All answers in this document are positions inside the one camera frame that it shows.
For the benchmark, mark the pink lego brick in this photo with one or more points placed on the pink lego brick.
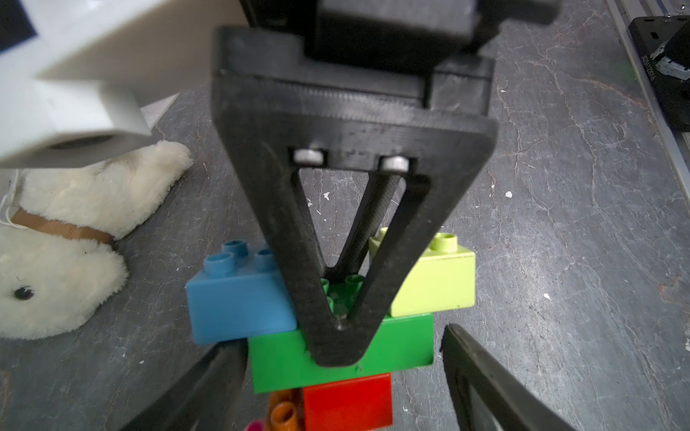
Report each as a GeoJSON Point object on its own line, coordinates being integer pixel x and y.
{"type": "Point", "coordinates": [256, 425]}

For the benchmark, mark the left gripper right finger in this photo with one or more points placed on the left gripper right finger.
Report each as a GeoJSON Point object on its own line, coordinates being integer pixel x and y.
{"type": "Point", "coordinates": [485, 395]}

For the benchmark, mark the blue lego brick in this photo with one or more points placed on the blue lego brick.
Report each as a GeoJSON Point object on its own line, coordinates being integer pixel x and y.
{"type": "Point", "coordinates": [238, 294]}

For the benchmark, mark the green lego brick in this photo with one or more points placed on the green lego brick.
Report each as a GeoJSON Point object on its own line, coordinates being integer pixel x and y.
{"type": "Point", "coordinates": [327, 348]}

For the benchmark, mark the lime lego brick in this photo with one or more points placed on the lime lego brick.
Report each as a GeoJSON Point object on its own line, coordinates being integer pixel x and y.
{"type": "Point", "coordinates": [442, 279]}

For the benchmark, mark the red lego brick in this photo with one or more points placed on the red lego brick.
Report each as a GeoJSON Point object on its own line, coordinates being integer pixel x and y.
{"type": "Point", "coordinates": [358, 404]}

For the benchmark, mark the white plush dog toy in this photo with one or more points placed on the white plush dog toy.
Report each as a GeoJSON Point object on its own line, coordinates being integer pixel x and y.
{"type": "Point", "coordinates": [58, 228]}

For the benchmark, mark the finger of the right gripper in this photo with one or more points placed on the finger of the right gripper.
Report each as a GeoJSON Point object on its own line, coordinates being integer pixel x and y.
{"type": "Point", "coordinates": [264, 123]}
{"type": "Point", "coordinates": [372, 208]}

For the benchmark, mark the orange lego brick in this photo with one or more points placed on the orange lego brick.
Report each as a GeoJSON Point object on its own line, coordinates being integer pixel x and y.
{"type": "Point", "coordinates": [285, 411]}

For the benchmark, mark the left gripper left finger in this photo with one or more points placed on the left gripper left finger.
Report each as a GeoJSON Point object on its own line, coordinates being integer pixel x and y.
{"type": "Point", "coordinates": [204, 397]}

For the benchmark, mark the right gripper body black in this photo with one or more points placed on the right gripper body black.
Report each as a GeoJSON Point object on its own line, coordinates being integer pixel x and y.
{"type": "Point", "coordinates": [439, 55]}

